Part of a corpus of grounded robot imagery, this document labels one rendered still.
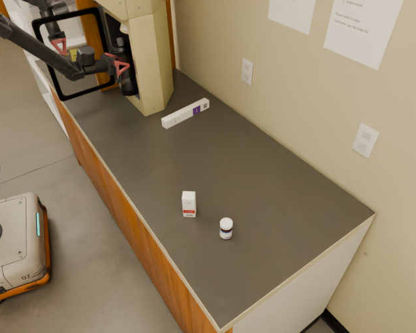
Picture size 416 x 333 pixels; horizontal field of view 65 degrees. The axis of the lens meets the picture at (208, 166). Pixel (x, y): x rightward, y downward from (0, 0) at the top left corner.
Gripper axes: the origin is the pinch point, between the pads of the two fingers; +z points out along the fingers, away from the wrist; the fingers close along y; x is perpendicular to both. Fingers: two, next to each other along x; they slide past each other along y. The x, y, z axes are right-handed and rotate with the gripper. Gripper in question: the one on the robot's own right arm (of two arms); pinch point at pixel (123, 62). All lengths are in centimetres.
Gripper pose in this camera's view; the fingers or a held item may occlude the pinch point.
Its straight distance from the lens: 168.5
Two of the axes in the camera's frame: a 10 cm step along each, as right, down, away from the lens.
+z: 8.0, -3.2, 5.0
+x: -0.8, 7.8, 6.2
